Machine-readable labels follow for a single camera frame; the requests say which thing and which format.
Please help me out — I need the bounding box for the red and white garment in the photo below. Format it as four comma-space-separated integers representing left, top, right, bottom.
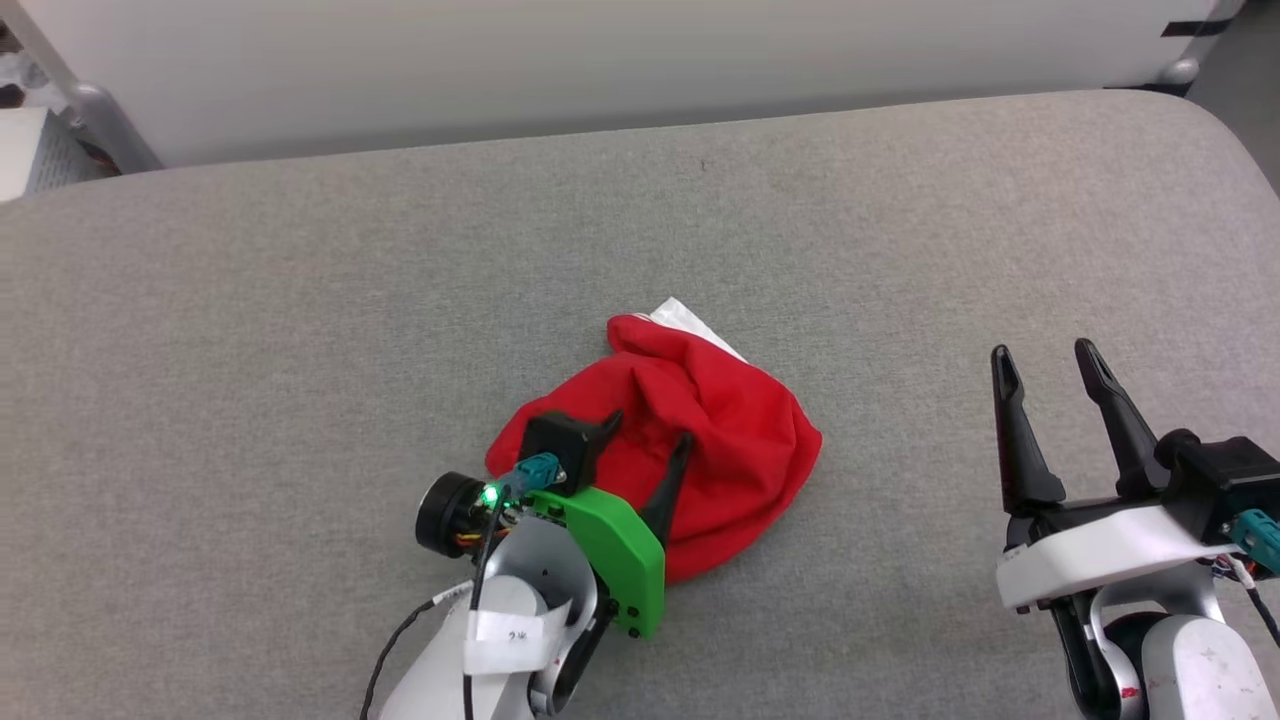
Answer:
485, 297, 824, 586

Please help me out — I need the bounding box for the grey fabric sofa cushion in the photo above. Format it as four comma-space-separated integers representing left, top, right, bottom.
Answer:
0, 90, 1280, 720

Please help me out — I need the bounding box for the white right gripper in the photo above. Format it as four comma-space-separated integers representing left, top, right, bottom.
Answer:
990, 337, 1241, 614

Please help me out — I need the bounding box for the teal left cable connector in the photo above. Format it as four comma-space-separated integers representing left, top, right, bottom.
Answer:
498, 454, 563, 503

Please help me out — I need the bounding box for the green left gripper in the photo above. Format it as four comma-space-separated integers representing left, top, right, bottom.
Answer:
415, 409, 695, 640

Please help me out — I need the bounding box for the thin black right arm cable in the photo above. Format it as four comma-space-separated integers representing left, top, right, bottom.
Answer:
1215, 555, 1280, 646

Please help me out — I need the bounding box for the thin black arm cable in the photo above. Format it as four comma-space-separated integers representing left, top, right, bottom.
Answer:
360, 490, 506, 720
1215, 555, 1280, 646

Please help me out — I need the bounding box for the teal right cable connector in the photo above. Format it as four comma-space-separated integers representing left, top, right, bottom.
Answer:
1230, 508, 1280, 578

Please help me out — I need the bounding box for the grey metal frame post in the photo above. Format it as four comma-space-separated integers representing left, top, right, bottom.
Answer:
0, 0, 163, 173

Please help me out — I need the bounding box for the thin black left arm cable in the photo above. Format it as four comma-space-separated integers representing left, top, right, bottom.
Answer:
360, 490, 506, 720

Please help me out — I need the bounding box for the teal cable connector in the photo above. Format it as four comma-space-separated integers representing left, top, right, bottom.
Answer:
498, 454, 563, 503
1230, 508, 1280, 578

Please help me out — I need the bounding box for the white equipment box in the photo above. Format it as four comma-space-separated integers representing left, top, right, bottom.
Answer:
0, 105, 106, 203

